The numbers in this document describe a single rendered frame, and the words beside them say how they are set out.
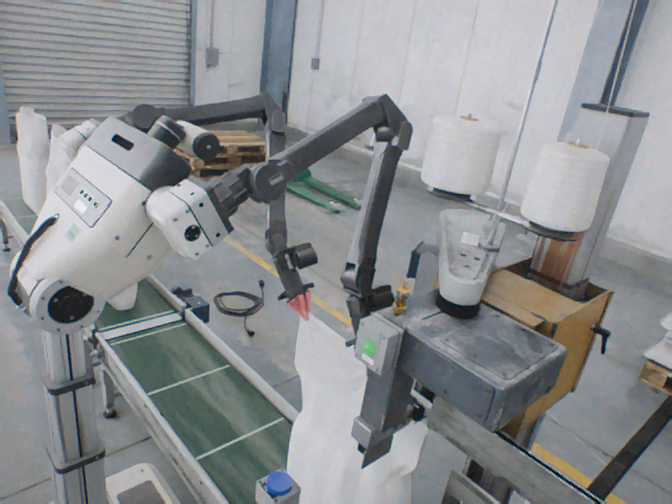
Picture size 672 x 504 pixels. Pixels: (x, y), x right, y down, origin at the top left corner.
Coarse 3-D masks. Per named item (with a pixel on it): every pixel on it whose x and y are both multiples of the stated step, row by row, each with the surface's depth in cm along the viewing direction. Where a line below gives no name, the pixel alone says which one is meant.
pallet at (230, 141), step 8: (224, 136) 672; (232, 136) 678; (240, 136) 685; (248, 136) 692; (224, 144) 630; (232, 144) 636; (240, 144) 642; (248, 144) 649; (256, 144) 656; (264, 144) 662; (184, 152) 607; (224, 152) 639; (232, 152) 638; (240, 152) 652; (248, 152) 658; (256, 152) 664; (264, 152) 666
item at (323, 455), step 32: (320, 320) 143; (320, 352) 145; (352, 352) 135; (320, 384) 148; (352, 384) 137; (320, 416) 143; (352, 416) 140; (320, 448) 139; (352, 448) 134; (416, 448) 124; (320, 480) 141; (352, 480) 131; (384, 480) 127
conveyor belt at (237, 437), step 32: (128, 352) 232; (160, 352) 235; (192, 352) 239; (160, 384) 215; (192, 384) 218; (224, 384) 221; (192, 416) 200; (224, 416) 202; (256, 416) 205; (192, 448) 185; (224, 448) 187; (256, 448) 189; (288, 448) 191; (224, 480) 174; (256, 480) 176
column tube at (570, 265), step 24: (576, 120) 113; (600, 120) 110; (624, 120) 106; (600, 144) 110; (624, 144) 108; (624, 168) 114; (600, 192) 112; (600, 216) 116; (552, 240) 122; (576, 240) 118; (600, 240) 123; (552, 264) 124; (576, 264) 119; (576, 288) 124; (504, 432) 143; (528, 432) 147; (480, 480) 153
